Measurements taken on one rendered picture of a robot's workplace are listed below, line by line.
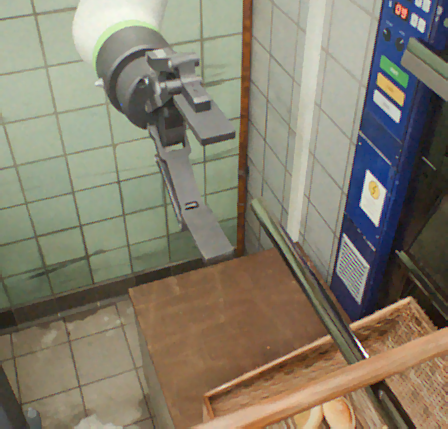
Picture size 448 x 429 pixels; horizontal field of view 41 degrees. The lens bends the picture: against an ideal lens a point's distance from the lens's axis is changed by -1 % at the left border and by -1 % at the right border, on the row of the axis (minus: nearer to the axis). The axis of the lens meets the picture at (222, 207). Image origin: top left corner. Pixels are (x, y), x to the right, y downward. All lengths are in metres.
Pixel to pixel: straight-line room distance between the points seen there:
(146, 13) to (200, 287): 1.02
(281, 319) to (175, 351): 0.29
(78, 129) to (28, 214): 0.35
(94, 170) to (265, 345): 0.83
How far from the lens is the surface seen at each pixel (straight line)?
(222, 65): 1.90
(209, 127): 0.48
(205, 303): 1.60
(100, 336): 2.30
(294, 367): 1.32
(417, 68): 0.92
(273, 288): 1.64
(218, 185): 2.17
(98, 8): 0.75
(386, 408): 0.78
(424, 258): 1.26
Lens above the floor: 1.83
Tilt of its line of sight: 42 degrees down
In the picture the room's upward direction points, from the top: straight up
